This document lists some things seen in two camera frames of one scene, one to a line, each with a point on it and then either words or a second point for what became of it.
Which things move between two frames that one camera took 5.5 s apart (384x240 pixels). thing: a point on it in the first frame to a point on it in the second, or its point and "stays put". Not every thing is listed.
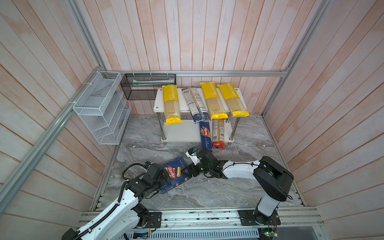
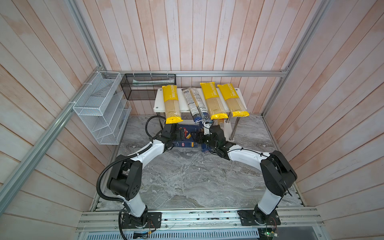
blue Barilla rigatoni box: [174, 168] to [184, 138]
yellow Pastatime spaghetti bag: [216, 107] stays put
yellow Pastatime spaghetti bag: [172, 115] stays put
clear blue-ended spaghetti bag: [196, 105] stays put
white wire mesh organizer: [104, 107] stays put
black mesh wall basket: [144, 86] stays put
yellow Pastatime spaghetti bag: [237, 109] stays put
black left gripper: [163, 181] to [176, 132]
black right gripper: [189, 167] to [201, 134]
